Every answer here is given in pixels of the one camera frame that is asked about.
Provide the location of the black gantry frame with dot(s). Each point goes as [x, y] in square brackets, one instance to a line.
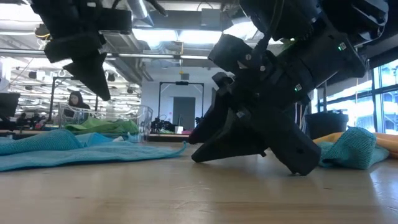
[182, 83]
[53, 93]

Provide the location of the plain interior door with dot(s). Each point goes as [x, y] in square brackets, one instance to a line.
[186, 109]

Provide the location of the green microfiber towel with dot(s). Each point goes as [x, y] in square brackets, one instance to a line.
[102, 126]

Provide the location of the black background robot arm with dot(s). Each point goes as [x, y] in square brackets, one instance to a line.
[159, 124]

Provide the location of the clear plastic bin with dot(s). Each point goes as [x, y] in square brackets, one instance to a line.
[146, 121]

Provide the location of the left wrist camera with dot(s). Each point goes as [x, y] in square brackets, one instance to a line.
[115, 20]

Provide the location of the orange microfiber towel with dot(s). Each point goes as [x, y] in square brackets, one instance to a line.
[388, 140]

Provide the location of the black ceiling device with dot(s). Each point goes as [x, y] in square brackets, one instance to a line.
[40, 31]

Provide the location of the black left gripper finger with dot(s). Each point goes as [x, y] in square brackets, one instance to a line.
[91, 74]

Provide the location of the teal microfiber towel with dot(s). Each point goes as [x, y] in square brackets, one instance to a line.
[354, 149]

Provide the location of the light blue microfiber towel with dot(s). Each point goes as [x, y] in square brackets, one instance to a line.
[93, 155]

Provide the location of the small white box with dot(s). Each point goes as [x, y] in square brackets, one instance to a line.
[179, 130]

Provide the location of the black desk monitor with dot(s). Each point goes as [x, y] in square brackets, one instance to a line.
[9, 104]

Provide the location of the person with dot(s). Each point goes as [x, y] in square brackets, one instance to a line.
[76, 102]

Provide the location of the wooden background table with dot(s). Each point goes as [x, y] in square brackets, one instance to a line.
[168, 135]

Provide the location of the silver ceiling duct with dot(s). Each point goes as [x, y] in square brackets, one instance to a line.
[140, 12]

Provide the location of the black aluminium table frame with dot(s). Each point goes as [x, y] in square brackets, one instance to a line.
[168, 139]

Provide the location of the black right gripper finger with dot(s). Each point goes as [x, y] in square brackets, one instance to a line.
[217, 115]
[236, 140]

